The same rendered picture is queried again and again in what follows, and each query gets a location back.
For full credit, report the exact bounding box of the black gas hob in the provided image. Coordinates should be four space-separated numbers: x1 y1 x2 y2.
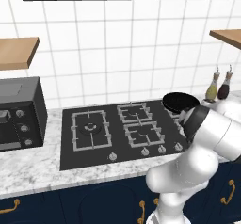
58 99 201 172

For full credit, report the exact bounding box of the silver hob knob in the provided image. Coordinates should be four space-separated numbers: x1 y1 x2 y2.
174 141 184 152
157 144 168 154
107 151 119 162
140 147 151 157

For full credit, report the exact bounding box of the black frying pan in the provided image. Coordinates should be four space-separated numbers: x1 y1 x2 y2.
161 91 201 115

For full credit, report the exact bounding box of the yellow oil bottle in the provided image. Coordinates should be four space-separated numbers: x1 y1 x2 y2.
204 65 221 104

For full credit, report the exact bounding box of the black toaster oven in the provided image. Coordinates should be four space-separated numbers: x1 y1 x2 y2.
0 75 49 152

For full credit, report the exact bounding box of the navy cupboard door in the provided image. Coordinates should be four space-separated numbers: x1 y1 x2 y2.
182 159 241 224
58 174 153 224

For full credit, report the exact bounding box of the dark vinegar bottle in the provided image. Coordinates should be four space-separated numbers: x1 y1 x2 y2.
217 64 234 101

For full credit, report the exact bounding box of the navy drawer front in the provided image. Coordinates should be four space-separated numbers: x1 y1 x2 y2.
0 191 61 224

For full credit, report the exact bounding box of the wooden wall shelf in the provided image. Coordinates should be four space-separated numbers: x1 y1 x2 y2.
208 28 241 51
0 36 40 72

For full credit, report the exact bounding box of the brass drawer handle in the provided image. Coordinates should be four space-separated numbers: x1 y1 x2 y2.
0 198 21 216

